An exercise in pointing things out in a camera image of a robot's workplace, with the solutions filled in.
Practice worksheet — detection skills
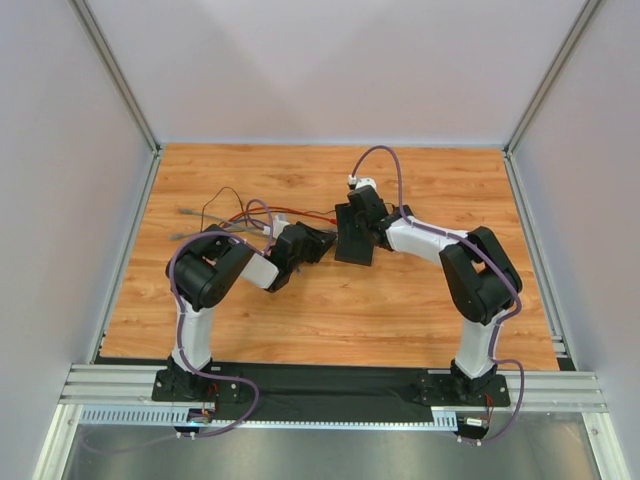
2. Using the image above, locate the black network switch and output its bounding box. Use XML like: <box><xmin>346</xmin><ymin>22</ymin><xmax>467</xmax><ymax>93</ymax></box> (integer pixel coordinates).
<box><xmin>334</xmin><ymin>227</ymin><xmax>374</xmax><ymax>267</ymax></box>

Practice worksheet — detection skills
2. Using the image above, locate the blue ethernet cable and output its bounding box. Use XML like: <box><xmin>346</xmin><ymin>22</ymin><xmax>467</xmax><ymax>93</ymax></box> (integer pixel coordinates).
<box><xmin>219</xmin><ymin>219</ymin><xmax>306</xmax><ymax>277</ymax></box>

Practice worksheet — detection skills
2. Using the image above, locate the black power cable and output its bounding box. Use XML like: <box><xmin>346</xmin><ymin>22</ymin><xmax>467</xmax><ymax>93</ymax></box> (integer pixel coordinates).
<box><xmin>199</xmin><ymin>186</ymin><xmax>341</xmax><ymax>234</ymax></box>

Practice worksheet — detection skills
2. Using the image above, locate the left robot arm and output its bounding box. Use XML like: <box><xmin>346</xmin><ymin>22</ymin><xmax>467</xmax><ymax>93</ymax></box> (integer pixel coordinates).
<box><xmin>152</xmin><ymin>222</ymin><xmax>337</xmax><ymax>402</ymax></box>

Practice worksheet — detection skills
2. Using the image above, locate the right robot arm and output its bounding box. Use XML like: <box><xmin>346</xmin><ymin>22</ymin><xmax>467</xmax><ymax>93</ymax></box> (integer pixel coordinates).
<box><xmin>335</xmin><ymin>185</ymin><xmax>522</xmax><ymax>396</ymax></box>

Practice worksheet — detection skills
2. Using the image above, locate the black power adapter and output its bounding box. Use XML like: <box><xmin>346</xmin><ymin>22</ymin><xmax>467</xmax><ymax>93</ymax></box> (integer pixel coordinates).
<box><xmin>391</xmin><ymin>205</ymin><xmax>412</xmax><ymax>218</ymax></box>

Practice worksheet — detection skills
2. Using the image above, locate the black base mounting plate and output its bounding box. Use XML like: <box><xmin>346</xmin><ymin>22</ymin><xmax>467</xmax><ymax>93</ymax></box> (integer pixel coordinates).
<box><xmin>152</xmin><ymin>361</ymin><xmax>511</xmax><ymax>423</ymax></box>

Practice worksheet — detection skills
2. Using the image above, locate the red ethernet cable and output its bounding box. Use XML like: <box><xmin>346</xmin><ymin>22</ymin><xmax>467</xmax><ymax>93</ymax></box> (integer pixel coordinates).
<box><xmin>227</xmin><ymin>205</ymin><xmax>339</xmax><ymax>226</ymax></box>

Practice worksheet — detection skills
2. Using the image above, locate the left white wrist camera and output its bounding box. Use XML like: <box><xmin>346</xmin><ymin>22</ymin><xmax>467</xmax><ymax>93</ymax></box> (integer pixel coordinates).
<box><xmin>263</xmin><ymin>213</ymin><xmax>289</xmax><ymax>239</ymax></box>

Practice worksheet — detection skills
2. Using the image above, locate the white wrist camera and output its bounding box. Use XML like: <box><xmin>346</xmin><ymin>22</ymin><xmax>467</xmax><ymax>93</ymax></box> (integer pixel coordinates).
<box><xmin>347</xmin><ymin>175</ymin><xmax>377</xmax><ymax>190</ymax></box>
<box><xmin>263</xmin><ymin>213</ymin><xmax>289</xmax><ymax>239</ymax></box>

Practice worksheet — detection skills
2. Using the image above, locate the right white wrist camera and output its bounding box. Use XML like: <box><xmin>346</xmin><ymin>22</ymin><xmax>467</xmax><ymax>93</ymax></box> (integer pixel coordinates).
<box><xmin>347</xmin><ymin>175</ymin><xmax>377</xmax><ymax>190</ymax></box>

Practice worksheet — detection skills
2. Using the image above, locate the right aluminium frame post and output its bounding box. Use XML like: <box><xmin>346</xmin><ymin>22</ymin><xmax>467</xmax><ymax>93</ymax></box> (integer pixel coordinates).
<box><xmin>503</xmin><ymin>0</ymin><xmax>607</xmax><ymax>154</ymax></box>

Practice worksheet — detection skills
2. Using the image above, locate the aluminium frame post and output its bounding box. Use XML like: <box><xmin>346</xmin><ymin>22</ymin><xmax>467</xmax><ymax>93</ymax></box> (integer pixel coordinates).
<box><xmin>503</xmin><ymin>0</ymin><xmax>607</xmax><ymax>154</ymax></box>
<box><xmin>68</xmin><ymin>0</ymin><xmax>164</xmax><ymax>151</ymax></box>

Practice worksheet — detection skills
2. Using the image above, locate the slotted cable duct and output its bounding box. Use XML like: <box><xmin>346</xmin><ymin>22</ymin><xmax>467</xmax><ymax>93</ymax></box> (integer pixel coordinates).
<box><xmin>78</xmin><ymin>405</ymin><xmax>489</xmax><ymax>432</ymax></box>

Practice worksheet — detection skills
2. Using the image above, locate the left aluminium frame post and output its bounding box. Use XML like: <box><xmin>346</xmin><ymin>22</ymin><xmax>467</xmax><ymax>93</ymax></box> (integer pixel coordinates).
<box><xmin>68</xmin><ymin>0</ymin><xmax>164</xmax><ymax>151</ymax></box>

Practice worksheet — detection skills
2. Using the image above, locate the front aluminium rail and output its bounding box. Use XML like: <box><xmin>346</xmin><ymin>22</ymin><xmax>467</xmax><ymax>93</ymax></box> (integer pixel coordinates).
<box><xmin>60</xmin><ymin>364</ymin><xmax>608</xmax><ymax>413</ymax></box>

